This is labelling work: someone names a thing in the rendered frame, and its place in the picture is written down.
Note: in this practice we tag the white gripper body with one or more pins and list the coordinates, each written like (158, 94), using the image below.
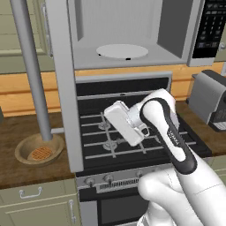
(123, 123)

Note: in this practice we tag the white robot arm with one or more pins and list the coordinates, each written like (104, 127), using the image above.
(188, 188)

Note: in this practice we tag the grey microwave door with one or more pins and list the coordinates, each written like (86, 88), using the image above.
(66, 88)

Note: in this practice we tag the white microwave turntable plate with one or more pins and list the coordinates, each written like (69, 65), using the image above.
(122, 51)

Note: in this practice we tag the black oven door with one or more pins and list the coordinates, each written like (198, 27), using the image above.
(117, 210)

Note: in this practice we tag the brown round waffle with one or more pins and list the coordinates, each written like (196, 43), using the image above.
(40, 153)

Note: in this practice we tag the tan bowl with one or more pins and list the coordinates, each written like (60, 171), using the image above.
(23, 147)

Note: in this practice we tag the grey microwave oven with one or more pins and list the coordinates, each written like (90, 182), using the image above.
(123, 17)

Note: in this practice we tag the beige base cupboard door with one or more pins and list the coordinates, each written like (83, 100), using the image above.
(38, 213)

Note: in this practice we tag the black gas stove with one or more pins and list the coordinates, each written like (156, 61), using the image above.
(97, 141)

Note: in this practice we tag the grey stove knob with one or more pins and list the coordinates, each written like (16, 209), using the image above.
(109, 178)
(89, 181)
(139, 174)

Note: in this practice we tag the grey toaster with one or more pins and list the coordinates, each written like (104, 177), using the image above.
(206, 97)

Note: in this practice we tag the beige drawer front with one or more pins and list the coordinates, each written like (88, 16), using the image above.
(53, 189)

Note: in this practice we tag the beige base cupboard run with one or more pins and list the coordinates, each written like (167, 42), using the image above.
(219, 167)

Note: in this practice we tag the beige wall cupboard door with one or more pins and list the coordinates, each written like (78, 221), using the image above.
(11, 29)

